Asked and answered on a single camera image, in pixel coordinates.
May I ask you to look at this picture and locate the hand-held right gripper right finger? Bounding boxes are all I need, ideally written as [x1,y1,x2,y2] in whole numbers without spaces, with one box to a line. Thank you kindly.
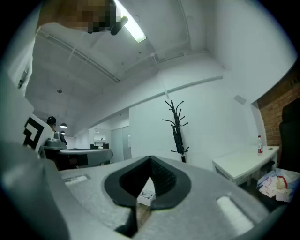
[137,155,270,240]

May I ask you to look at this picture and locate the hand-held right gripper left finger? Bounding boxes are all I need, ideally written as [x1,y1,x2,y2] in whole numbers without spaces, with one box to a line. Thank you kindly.
[59,155,151,239]

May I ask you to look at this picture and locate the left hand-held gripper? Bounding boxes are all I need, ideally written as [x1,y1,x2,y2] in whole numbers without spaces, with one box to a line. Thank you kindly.
[22,114,113,171]

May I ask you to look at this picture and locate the black metal coat rack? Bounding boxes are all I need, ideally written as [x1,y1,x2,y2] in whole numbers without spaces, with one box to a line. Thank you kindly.
[161,99,190,164]

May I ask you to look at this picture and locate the white bin with papers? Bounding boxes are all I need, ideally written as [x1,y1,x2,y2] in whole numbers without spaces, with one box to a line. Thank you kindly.
[137,189,156,207]

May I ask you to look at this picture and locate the white table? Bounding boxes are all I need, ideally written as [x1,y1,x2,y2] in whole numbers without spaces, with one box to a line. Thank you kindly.
[212,145,281,186]

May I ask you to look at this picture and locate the pile of pale clothes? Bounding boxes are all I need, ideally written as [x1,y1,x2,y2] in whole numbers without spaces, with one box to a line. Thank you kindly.
[256,168,296,203]

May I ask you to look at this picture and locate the plastic bottle with red cap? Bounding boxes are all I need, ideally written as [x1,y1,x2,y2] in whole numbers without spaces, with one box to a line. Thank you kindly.
[257,135,264,156]

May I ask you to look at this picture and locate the black office chair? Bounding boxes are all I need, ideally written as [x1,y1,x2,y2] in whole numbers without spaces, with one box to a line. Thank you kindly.
[259,100,300,173]

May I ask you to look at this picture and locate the ceiling tube light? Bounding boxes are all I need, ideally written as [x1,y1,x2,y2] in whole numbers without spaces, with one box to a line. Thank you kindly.
[114,0,147,43]

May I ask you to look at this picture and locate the white ceiling cable tray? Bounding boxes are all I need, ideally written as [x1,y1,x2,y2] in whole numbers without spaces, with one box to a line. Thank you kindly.
[35,30,120,83]

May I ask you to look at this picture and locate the grey wall panel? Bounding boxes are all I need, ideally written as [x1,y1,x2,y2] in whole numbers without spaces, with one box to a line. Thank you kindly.
[233,94,248,105]

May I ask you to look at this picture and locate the black head-worn camera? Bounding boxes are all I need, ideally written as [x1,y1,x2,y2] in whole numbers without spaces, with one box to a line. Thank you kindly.
[109,15,129,36]

